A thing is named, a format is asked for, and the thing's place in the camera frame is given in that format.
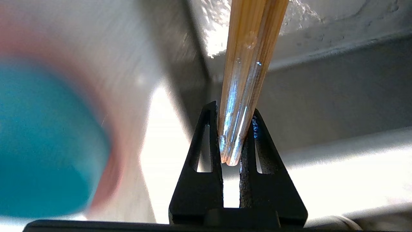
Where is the wooden chopstick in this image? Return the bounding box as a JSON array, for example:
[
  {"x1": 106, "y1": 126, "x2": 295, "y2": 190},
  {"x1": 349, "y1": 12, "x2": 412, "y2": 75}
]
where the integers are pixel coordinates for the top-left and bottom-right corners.
[
  {"x1": 227, "y1": 0, "x2": 290, "y2": 167},
  {"x1": 217, "y1": 0, "x2": 267, "y2": 164}
]

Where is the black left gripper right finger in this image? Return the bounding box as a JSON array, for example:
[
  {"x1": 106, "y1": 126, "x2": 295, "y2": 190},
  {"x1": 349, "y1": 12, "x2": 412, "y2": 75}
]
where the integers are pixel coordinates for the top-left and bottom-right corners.
[{"x1": 239, "y1": 109, "x2": 308, "y2": 227}]

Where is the teal bowl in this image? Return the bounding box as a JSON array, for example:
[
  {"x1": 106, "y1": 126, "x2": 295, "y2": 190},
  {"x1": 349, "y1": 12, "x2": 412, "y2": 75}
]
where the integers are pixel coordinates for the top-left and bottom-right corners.
[{"x1": 0, "y1": 60, "x2": 112, "y2": 219}]

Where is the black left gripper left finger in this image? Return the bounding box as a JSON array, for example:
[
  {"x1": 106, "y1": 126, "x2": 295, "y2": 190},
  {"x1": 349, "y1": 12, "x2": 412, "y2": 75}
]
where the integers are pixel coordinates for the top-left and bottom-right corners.
[{"x1": 169, "y1": 101, "x2": 224, "y2": 225}]

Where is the pink plate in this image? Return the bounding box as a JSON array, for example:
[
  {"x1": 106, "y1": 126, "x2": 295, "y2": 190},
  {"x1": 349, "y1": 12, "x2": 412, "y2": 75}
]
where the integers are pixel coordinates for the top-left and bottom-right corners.
[{"x1": 0, "y1": 10, "x2": 144, "y2": 221}]

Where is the stainless steel sink basin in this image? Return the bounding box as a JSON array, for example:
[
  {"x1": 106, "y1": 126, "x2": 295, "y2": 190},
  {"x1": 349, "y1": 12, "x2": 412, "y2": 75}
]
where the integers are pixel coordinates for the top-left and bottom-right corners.
[{"x1": 135, "y1": 0, "x2": 412, "y2": 168}]

